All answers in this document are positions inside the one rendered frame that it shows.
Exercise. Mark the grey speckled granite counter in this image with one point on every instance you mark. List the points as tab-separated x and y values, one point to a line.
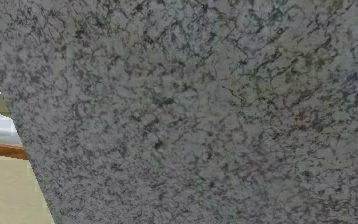
193	113

